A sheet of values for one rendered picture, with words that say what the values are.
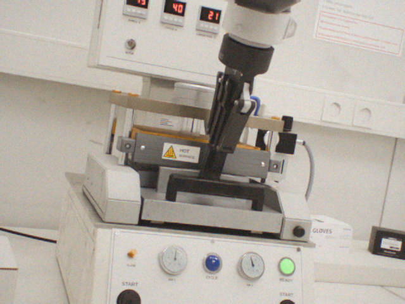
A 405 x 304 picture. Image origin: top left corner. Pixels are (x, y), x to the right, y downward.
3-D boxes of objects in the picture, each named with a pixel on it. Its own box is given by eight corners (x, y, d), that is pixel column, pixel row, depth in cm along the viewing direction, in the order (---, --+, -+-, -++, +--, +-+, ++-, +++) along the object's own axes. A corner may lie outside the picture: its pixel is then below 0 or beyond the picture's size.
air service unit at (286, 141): (229, 178, 129) (241, 107, 128) (292, 186, 134) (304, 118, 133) (238, 182, 124) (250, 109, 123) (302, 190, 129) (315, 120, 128)
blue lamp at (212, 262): (202, 272, 90) (202, 254, 91) (218, 272, 91) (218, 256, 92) (206, 270, 88) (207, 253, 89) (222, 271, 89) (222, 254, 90)
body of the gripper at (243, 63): (218, 26, 90) (201, 85, 94) (233, 44, 83) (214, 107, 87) (264, 36, 93) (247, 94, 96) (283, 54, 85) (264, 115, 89)
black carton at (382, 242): (367, 249, 172) (371, 225, 172) (400, 255, 172) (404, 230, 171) (371, 254, 166) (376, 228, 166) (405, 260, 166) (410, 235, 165)
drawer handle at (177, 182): (164, 198, 91) (168, 171, 91) (257, 209, 96) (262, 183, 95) (168, 201, 89) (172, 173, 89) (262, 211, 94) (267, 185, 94)
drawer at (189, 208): (107, 188, 116) (114, 147, 116) (217, 200, 123) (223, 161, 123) (140, 225, 88) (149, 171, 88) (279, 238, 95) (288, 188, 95)
